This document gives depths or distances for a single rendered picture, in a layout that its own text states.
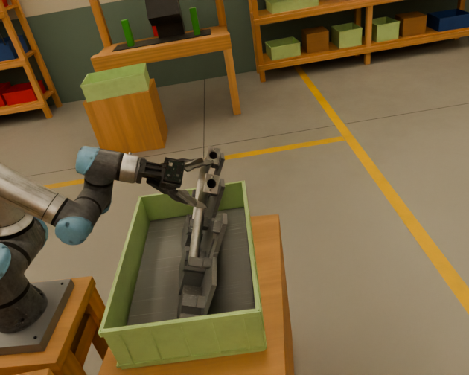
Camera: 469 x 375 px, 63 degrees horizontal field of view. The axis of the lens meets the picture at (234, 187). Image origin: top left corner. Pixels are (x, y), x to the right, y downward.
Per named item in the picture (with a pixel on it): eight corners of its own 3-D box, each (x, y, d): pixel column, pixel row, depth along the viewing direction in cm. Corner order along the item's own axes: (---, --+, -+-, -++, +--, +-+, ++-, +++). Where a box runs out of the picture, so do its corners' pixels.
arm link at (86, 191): (71, 220, 102) (73, 188, 96) (88, 196, 111) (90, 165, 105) (100, 228, 103) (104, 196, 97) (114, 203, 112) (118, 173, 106)
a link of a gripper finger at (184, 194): (203, 213, 101) (176, 190, 100) (199, 216, 106) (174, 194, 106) (211, 204, 102) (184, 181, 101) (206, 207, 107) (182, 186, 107)
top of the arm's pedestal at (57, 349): (10, 292, 135) (4, 285, 133) (96, 283, 132) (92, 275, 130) (-46, 380, 108) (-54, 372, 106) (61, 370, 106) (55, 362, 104)
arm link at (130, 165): (119, 183, 104) (125, 155, 106) (136, 186, 105) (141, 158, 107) (118, 177, 97) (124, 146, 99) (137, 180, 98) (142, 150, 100)
